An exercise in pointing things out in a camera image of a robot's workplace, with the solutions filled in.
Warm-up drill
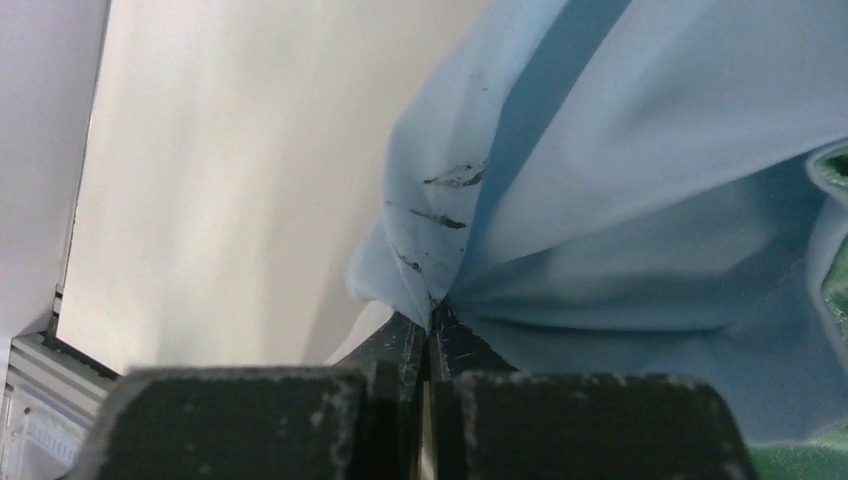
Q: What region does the aluminium frame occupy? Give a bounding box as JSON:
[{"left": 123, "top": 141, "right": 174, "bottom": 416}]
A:
[{"left": 1, "top": 284, "right": 120, "bottom": 479}]

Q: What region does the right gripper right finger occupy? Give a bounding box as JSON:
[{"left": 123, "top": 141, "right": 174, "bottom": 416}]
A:
[{"left": 428, "top": 305, "right": 757, "bottom": 479}]

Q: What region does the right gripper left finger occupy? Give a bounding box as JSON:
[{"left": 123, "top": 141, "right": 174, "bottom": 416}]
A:
[{"left": 69, "top": 314, "right": 424, "bottom": 479}]

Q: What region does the light blue pillowcase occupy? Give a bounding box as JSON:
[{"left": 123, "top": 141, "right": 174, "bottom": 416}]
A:
[{"left": 347, "top": 1, "right": 847, "bottom": 479}]

